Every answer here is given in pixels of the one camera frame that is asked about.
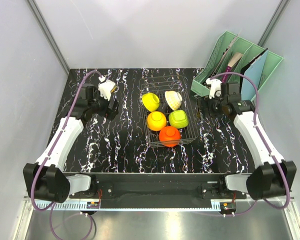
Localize white bowl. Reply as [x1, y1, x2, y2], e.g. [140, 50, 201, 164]
[168, 110, 189, 129]

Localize purple book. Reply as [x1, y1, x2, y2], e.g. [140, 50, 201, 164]
[218, 51, 243, 73]

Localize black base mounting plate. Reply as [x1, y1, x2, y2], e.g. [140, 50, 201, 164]
[56, 172, 247, 211]

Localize lime green bowl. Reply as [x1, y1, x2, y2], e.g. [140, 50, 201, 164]
[141, 92, 160, 112]

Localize black clipboard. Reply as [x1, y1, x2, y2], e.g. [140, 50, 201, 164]
[239, 47, 269, 76]

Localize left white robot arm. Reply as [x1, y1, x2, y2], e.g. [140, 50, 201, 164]
[23, 80, 119, 203]

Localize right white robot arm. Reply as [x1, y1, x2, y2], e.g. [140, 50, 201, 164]
[205, 78, 297, 200]

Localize green file organizer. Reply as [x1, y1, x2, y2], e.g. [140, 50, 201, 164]
[191, 31, 283, 97]

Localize light blue folder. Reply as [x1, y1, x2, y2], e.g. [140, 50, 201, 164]
[240, 48, 269, 100]

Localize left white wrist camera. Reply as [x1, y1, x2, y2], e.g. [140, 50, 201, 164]
[98, 75, 117, 101]

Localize wire dish rack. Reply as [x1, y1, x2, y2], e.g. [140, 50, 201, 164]
[139, 75, 199, 148]

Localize orange bowl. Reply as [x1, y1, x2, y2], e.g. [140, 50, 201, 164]
[158, 126, 181, 147]

